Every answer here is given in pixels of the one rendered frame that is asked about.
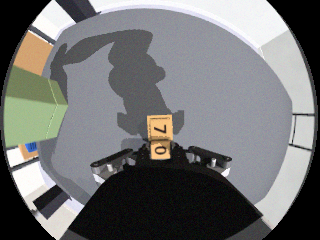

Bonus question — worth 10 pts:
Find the tan rectangular tray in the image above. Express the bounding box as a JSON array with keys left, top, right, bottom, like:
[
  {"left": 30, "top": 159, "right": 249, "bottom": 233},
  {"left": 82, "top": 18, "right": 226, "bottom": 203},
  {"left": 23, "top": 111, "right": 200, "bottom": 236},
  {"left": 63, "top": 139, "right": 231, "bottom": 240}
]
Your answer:
[{"left": 147, "top": 115, "right": 173, "bottom": 141}]

